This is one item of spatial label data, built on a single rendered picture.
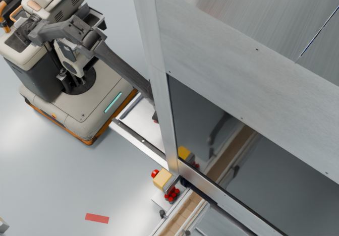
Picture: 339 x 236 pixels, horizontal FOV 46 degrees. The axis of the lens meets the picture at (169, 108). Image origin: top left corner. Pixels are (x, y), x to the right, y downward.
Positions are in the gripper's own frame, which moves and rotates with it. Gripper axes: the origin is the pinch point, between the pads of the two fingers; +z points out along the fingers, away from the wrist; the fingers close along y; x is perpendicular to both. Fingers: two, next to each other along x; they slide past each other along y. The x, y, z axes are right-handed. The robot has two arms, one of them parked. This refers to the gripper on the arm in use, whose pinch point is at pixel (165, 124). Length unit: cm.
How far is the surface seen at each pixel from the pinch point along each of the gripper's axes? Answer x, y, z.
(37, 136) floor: -9, -107, 95
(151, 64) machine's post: -21, 12, -86
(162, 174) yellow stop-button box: -25.0, 10.6, -9.4
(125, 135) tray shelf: -10.4, -17.0, 6.1
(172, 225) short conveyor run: -40.5, 22.1, 0.6
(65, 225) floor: -55, -54, 95
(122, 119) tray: -3.3, -22.3, 5.9
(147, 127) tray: -2.8, -9.2, 5.8
